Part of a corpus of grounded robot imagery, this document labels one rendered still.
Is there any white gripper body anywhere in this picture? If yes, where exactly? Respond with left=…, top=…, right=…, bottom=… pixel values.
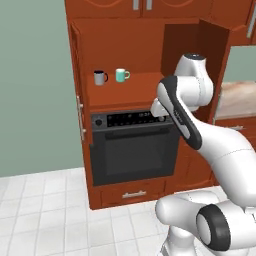
left=150, top=97, right=171, bottom=123

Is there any tall brown wooden cabinet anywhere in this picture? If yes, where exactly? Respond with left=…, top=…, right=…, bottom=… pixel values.
left=64, top=0, right=235, bottom=211

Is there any brown open cabinet door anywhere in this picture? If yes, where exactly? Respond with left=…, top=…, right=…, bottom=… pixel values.
left=160, top=18, right=231, bottom=125

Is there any brown counter drawer front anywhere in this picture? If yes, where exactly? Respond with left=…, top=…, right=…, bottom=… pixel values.
left=214, top=116, right=256, bottom=152

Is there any brown arched cabinet door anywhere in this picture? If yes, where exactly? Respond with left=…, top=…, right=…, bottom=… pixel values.
left=142, top=0, right=214, bottom=20
left=64, top=0, right=143, bottom=20

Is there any black built-in oven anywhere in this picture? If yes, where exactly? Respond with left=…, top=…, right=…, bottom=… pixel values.
left=89, top=109, right=181, bottom=187

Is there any black oven door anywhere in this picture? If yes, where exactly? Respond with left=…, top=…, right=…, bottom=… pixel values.
left=89, top=125, right=181, bottom=187

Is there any black oven door handle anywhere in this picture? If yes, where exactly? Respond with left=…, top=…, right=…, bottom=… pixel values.
left=105, top=127, right=171, bottom=140

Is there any green mug with cream handle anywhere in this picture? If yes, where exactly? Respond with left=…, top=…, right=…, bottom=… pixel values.
left=115, top=68, right=131, bottom=84

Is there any grey mug with black handle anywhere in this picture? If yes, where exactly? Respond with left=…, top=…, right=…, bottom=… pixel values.
left=93, top=69, right=109, bottom=87

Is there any brown cabinet door with handle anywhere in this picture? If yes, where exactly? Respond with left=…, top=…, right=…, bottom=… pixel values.
left=68, top=22, right=88, bottom=145

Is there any brown wall cabinet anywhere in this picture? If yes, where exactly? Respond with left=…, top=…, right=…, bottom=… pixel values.
left=209, top=0, right=256, bottom=48

